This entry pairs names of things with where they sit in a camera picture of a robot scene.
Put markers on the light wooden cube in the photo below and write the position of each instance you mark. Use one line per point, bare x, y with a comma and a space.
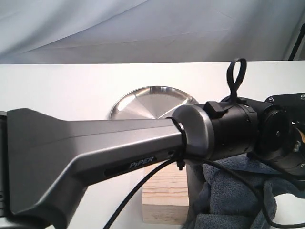
165, 198

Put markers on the grey-blue fleece towel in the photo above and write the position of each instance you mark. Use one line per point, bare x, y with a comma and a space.
226, 203

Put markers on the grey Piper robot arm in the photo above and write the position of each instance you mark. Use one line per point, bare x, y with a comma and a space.
46, 164

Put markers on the round stainless steel plate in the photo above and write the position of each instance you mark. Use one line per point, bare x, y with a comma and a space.
152, 102

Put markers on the grey backdrop cloth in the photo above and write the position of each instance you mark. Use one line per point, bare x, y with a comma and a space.
147, 31

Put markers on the black stand pole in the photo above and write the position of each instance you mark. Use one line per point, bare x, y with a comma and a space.
297, 43

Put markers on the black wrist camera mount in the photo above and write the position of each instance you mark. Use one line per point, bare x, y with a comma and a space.
294, 104

